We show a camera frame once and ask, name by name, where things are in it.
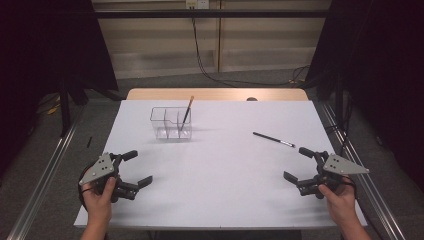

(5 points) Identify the person's left hand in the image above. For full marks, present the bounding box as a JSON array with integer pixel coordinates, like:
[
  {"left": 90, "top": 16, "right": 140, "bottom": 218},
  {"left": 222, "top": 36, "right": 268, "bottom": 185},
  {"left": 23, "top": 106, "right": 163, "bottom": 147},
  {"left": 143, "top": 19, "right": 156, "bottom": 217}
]
[{"left": 80, "top": 176, "right": 118, "bottom": 228}]

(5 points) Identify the black power cable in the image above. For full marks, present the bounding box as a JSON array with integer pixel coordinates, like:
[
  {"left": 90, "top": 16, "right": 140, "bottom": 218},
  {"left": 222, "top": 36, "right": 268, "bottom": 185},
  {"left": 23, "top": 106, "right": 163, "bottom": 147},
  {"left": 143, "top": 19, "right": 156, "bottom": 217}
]
[{"left": 190, "top": 7, "right": 311, "bottom": 88}]

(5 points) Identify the black pen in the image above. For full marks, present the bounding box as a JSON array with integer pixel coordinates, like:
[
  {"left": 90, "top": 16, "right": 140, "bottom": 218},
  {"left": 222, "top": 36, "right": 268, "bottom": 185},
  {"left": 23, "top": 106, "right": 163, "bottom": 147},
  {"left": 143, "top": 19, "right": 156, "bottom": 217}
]
[{"left": 252, "top": 131, "right": 296, "bottom": 149}]

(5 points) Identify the clear acrylic organizer box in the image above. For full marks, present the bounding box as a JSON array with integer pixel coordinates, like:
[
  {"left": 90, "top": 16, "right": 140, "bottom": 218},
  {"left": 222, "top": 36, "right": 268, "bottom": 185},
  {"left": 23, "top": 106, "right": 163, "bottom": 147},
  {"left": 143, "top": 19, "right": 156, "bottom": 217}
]
[{"left": 149, "top": 106, "right": 193, "bottom": 141}]

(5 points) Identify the black horizontal bar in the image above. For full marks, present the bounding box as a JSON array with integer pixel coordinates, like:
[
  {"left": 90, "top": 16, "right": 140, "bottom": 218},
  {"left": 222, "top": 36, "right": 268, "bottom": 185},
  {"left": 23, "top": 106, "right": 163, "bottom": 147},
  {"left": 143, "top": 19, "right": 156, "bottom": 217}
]
[{"left": 94, "top": 9, "right": 329, "bottom": 19}]

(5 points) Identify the orange and black makeup brush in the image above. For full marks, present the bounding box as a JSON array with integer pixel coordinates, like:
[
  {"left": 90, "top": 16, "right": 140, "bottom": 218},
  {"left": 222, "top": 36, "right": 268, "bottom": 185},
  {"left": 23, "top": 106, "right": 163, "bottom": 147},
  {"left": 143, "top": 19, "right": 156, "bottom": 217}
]
[{"left": 180, "top": 95, "right": 195, "bottom": 132}]

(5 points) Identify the aluminium rail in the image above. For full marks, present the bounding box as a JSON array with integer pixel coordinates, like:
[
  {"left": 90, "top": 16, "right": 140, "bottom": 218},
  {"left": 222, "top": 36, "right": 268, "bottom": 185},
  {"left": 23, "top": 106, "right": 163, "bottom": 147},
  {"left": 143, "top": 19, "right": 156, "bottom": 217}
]
[
  {"left": 319, "top": 101, "right": 406, "bottom": 240},
  {"left": 6, "top": 99, "right": 88, "bottom": 240}
]

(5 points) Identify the dark curtain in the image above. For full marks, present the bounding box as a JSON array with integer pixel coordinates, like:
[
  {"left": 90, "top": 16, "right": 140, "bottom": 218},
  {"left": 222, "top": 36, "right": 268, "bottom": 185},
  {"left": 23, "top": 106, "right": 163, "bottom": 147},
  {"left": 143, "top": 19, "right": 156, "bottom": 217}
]
[
  {"left": 0, "top": 0, "right": 119, "bottom": 174},
  {"left": 304, "top": 0, "right": 424, "bottom": 191}
]

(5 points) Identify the person's right hand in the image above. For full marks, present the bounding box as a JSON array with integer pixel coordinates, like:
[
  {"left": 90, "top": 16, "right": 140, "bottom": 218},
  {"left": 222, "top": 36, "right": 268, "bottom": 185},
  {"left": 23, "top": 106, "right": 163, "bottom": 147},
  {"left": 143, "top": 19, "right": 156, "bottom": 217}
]
[{"left": 317, "top": 179, "right": 360, "bottom": 228}]

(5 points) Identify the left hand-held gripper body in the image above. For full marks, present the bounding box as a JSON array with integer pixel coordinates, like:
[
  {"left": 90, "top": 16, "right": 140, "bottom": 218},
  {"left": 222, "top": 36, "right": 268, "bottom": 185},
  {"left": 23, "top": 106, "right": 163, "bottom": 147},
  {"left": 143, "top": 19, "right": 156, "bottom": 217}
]
[{"left": 78, "top": 151, "right": 138, "bottom": 204}]

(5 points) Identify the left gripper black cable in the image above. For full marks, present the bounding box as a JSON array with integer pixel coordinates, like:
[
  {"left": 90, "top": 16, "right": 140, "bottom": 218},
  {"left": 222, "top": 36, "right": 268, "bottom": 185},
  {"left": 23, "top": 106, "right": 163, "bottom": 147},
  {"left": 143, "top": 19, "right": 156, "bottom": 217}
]
[{"left": 77, "top": 161, "right": 101, "bottom": 214}]

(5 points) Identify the white table mat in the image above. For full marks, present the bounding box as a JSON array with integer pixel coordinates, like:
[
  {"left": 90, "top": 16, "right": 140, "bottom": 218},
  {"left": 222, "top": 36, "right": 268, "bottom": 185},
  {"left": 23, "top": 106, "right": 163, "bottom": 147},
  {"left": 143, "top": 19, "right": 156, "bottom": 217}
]
[{"left": 73, "top": 99, "right": 368, "bottom": 230}]

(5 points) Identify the black metal stand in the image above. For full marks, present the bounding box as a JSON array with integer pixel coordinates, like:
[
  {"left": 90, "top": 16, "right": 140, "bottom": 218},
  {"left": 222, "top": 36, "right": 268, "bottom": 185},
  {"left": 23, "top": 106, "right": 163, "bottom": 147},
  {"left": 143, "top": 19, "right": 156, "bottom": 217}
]
[
  {"left": 58, "top": 78, "right": 73, "bottom": 138},
  {"left": 334, "top": 71, "right": 344, "bottom": 131}
]

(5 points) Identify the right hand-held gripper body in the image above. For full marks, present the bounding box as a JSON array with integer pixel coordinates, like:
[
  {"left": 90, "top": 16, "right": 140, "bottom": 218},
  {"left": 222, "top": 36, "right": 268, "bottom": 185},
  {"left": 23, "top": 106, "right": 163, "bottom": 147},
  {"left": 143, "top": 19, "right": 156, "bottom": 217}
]
[{"left": 298, "top": 150, "right": 371, "bottom": 200}]

